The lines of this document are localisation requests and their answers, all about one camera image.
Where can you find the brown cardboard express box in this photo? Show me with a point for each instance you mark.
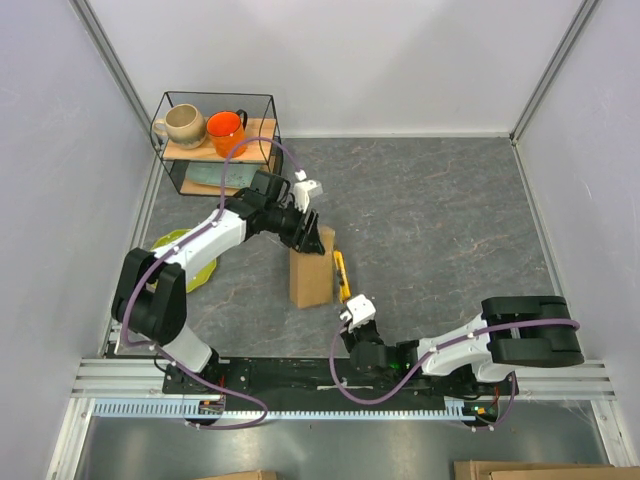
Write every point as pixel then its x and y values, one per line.
pixel 311 276

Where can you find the yellow-green dotted plate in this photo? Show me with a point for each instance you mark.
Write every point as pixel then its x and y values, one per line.
pixel 195 258

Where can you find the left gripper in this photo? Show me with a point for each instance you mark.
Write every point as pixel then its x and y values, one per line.
pixel 312 243

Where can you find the light green tray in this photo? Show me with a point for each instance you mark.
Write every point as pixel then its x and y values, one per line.
pixel 237 175

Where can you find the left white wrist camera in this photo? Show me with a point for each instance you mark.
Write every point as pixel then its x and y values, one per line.
pixel 304 190

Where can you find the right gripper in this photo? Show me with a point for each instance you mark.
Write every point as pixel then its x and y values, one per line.
pixel 348 333

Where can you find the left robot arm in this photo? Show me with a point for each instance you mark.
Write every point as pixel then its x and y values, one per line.
pixel 150 299

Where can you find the black wire wooden shelf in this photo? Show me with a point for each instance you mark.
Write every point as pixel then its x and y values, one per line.
pixel 257 148

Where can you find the orange mug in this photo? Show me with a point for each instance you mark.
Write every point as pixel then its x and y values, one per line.
pixel 226 130

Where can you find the cardboard piece bottom centre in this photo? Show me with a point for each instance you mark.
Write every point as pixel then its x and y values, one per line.
pixel 246 475

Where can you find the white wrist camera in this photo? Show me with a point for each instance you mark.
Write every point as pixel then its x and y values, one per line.
pixel 358 311
pixel 304 190

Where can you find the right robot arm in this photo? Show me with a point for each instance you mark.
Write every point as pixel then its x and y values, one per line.
pixel 509 333

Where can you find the beige ceramic mug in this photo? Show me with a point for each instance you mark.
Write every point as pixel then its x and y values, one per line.
pixel 184 125

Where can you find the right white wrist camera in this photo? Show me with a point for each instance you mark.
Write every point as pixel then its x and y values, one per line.
pixel 358 311

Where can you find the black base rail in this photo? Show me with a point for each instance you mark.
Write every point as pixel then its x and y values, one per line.
pixel 305 385

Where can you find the yellow utility knife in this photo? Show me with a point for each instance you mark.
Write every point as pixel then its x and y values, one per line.
pixel 344 290

